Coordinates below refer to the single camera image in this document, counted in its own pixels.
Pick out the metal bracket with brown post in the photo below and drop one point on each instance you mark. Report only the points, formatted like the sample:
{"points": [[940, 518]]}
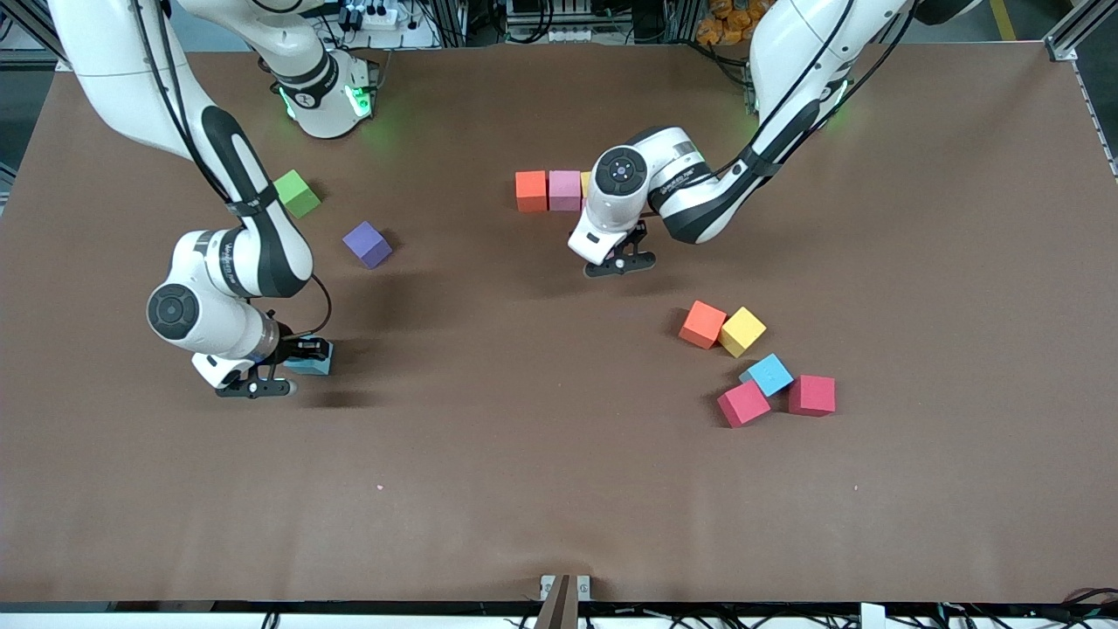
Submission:
{"points": [[565, 598]]}

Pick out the yellow foam cube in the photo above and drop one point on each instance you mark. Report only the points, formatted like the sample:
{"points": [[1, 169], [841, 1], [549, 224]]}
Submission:
{"points": [[742, 331], [586, 183]]}

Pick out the purple foam cube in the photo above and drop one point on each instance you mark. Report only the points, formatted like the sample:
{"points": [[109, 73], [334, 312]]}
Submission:
{"points": [[367, 245]]}

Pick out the green foam cube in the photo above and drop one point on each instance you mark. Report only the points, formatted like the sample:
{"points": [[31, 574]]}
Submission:
{"points": [[301, 196]]}

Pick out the aluminium frame profile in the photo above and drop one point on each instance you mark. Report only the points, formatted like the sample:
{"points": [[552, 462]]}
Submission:
{"points": [[1079, 31], [26, 26]]}

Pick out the red foam cube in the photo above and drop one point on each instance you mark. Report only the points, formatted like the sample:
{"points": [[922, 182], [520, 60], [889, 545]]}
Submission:
{"points": [[743, 403], [812, 395]]}

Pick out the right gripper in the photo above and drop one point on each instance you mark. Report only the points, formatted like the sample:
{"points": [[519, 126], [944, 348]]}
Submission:
{"points": [[290, 349]]}

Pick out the white power strip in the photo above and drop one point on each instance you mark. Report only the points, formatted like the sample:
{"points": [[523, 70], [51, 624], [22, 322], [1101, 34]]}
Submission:
{"points": [[569, 35], [377, 16]]}

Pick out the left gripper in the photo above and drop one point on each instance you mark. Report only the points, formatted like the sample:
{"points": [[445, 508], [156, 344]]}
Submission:
{"points": [[640, 231]]}

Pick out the light blue foam cube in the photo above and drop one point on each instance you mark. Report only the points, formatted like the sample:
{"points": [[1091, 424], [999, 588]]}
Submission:
{"points": [[768, 375]]}

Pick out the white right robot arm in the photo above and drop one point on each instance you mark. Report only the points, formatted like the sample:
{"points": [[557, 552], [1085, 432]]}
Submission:
{"points": [[113, 70]]}

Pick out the pink foam cube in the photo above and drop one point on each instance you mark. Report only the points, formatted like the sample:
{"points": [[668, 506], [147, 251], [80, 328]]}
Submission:
{"points": [[565, 190]]}

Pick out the pile of orange packets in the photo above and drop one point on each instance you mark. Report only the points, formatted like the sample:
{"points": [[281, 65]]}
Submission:
{"points": [[729, 22]]}

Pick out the aluminium table edge rail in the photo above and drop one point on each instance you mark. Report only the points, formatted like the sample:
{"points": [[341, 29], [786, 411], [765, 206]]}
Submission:
{"points": [[1096, 114]]}

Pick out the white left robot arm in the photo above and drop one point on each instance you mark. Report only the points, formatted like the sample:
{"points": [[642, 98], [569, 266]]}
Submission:
{"points": [[803, 52]]}

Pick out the orange foam cube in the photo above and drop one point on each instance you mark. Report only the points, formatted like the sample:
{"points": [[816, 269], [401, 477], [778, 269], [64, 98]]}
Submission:
{"points": [[530, 191], [703, 324]]}

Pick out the teal foam cube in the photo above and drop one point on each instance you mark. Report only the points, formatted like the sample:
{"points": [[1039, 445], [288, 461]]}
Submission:
{"points": [[319, 367]]}

